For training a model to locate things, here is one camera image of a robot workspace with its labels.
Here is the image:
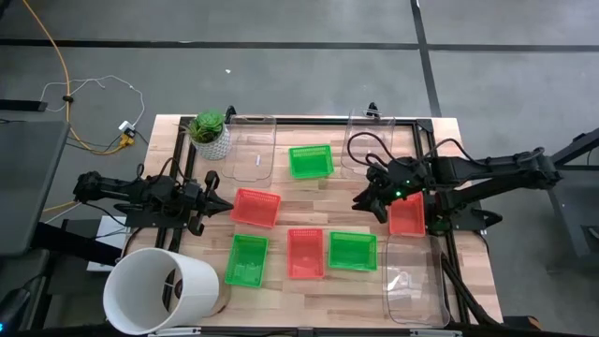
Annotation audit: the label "black support beam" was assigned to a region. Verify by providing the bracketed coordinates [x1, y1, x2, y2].
[31, 221, 124, 268]

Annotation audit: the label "black aluminium table frame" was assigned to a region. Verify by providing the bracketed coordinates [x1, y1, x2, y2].
[156, 114, 474, 331]

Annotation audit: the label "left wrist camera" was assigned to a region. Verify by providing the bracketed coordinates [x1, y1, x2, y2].
[181, 180, 203, 201]

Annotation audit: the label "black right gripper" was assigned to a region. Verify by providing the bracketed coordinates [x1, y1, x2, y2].
[351, 157, 425, 225]

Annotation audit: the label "black flat bar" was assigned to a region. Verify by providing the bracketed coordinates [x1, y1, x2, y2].
[0, 98, 49, 113]

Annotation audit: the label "green plastic slotted basket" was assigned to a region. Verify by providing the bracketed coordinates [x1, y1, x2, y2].
[224, 233, 270, 288]
[287, 144, 335, 181]
[328, 230, 379, 272]

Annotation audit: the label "white patterned plant pot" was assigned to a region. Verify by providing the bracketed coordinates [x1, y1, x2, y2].
[191, 124, 233, 162]

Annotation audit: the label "black cable bundle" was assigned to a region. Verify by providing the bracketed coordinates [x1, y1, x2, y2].
[439, 252, 500, 327]

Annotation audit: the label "white cylindrical shade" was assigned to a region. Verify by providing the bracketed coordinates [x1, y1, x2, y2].
[102, 246, 221, 336]

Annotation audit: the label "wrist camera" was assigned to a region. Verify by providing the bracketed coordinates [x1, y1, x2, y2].
[181, 180, 203, 201]
[386, 170, 413, 200]

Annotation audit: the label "red plastic slotted basket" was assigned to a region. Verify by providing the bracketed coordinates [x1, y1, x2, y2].
[286, 227, 326, 281]
[229, 187, 283, 229]
[387, 191, 427, 238]

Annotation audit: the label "white paper sheet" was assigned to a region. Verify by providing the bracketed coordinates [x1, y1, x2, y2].
[86, 214, 129, 273]

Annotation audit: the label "white cable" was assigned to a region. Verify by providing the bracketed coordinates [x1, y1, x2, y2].
[38, 74, 146, 127]

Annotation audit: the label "dark grey panel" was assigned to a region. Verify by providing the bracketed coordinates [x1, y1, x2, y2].
[0, 120, 72, 256]

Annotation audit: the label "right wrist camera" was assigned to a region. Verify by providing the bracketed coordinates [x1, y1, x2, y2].
[386, 170, 413, 200]

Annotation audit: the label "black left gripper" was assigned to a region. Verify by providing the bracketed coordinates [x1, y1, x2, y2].
[180, 170, 234, 237]

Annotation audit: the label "green succulent plant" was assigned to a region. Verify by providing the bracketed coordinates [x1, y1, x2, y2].
[179, 110, 226, 144]

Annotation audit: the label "yellow cable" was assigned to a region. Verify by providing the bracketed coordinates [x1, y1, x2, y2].
[20, 0, 128, 156]

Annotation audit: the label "clear plastic bin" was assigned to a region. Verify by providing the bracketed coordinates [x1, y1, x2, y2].
[221, 114, 278, 183]
[382, 232, 451, 329]
[340, 108, 397, 179]

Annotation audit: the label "dark grey equipment stand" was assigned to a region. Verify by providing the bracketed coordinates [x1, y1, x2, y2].
[546, 125, 599, 273]

